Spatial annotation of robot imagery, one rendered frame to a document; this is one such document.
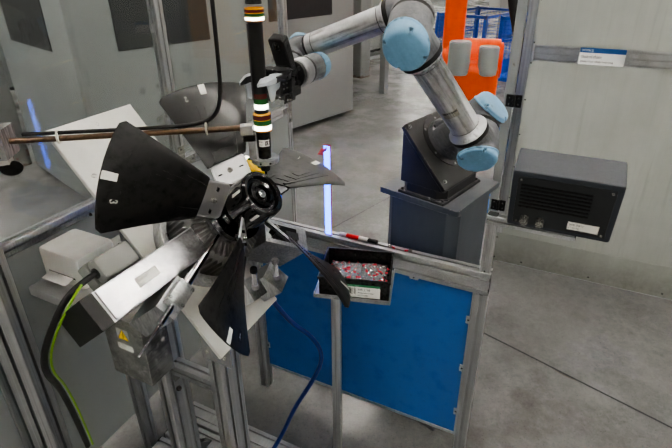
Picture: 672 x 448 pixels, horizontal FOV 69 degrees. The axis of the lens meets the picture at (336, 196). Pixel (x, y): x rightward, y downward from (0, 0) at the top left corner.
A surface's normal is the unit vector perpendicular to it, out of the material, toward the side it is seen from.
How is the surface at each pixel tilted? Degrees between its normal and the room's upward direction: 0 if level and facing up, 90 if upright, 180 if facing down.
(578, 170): 15
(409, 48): 109
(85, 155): 50
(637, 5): 90
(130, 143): 70
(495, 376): 0
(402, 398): 90
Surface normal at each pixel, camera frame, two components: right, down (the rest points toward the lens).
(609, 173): -0.12, -0.77
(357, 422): -0.01, -0.90
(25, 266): 0.90, 0.18
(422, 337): -0.43, 0.40
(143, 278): 0.69, -0.43
